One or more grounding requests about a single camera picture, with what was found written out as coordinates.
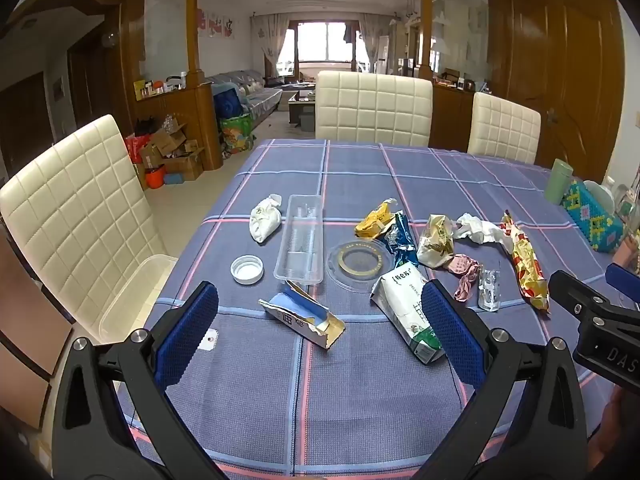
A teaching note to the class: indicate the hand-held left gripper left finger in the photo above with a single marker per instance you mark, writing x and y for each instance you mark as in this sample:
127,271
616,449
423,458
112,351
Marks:
187,335

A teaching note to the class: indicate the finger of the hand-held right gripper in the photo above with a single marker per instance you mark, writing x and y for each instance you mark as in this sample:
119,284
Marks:
565,287
625,282

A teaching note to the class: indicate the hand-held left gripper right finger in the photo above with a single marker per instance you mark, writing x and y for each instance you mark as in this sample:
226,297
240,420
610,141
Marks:
450,330

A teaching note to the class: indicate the red gold long wrapper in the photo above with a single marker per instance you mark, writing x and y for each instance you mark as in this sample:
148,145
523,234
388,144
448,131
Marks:
527,270

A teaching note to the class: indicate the white green milk carton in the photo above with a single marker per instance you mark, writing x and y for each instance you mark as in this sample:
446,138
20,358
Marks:
405,305

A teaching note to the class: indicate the pink wrapper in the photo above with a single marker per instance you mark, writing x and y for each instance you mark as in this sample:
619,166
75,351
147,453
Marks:
464,275

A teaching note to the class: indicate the silver blister pack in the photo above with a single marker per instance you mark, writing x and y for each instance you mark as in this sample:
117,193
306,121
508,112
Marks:
489,287

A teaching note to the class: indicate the clear plastic storage bin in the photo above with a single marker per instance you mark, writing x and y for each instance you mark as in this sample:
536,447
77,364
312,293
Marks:
135,295

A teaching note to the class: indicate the gold white snack wrapper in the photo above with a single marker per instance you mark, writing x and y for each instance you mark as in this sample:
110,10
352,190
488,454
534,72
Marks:
436,242

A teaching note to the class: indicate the white bottle cap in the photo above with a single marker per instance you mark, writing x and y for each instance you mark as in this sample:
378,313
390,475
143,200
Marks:
247,269

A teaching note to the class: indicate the white tissue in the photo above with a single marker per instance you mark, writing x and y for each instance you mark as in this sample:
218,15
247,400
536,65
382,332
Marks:
480,232

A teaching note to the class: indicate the blue snack wrapper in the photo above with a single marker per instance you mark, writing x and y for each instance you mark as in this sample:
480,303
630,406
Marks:
401,240

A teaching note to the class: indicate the torn blue carton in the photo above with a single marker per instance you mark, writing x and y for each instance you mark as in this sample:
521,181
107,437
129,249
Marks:
300,315

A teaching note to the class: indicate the yellow snack wrapper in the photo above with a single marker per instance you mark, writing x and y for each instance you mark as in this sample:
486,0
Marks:
374,222

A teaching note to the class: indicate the clear plastic tray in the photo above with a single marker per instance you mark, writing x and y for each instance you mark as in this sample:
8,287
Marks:
300,240

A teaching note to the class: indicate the person's right hand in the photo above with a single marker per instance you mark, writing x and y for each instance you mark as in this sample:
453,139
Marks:
620,420

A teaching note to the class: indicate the small white tag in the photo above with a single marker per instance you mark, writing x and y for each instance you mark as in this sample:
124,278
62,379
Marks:
209,341

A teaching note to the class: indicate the pink box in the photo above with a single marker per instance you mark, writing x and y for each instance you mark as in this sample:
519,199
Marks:
627,255

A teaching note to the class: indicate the colourful beaded tissue box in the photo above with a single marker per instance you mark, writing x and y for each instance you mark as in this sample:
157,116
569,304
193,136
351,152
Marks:
592,220

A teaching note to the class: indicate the clear plastic container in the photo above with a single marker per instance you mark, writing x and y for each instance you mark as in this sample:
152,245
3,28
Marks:
600,195

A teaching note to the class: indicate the green cup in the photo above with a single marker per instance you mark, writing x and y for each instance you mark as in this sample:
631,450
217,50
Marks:
558,182

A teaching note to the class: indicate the blue plaid tablecloth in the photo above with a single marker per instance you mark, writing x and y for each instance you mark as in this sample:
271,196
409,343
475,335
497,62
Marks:
350,385

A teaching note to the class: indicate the small blue box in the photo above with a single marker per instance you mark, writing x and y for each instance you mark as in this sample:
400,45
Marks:
174,179

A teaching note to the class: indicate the brown glossy cabinet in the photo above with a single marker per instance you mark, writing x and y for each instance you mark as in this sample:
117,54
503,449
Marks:
30,340

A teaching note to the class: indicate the orange bucket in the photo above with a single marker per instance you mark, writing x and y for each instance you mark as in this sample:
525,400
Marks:
155,178

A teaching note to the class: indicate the cream quilted chair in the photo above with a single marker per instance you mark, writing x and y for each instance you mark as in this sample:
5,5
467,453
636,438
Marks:
85,200
505,127
372,107

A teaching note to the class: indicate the pile of cardboard boxes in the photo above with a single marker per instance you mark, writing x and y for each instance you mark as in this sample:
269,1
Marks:
175,152

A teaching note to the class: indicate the red box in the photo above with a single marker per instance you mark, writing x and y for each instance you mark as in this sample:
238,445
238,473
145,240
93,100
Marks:
136,149

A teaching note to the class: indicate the colourful printed bag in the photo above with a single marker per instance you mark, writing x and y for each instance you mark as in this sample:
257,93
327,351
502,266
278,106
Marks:
237,135

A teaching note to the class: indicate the wooden door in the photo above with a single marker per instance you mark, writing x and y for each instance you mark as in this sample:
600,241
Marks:
565,75

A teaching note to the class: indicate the wooden partition counter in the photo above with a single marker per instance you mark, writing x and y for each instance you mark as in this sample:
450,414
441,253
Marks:
200,120

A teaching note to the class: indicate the blue bag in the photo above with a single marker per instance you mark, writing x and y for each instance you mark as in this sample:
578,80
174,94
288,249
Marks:
227,101

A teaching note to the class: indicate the grey covered sofa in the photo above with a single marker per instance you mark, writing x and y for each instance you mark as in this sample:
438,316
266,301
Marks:
255,95

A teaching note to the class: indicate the coffee table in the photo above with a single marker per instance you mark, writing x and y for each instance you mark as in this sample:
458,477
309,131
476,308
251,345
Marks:
301,105

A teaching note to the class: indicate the white standing air conditioner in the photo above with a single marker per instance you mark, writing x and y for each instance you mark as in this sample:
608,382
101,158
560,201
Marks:
383,55

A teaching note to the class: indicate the patterned curtain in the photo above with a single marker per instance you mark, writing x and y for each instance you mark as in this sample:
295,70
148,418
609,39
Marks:
375,40
272,42

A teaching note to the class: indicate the window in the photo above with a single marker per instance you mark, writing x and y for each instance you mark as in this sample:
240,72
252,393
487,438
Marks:
325,42

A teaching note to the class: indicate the wall poster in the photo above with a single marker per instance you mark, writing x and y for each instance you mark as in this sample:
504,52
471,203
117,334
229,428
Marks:
216,24

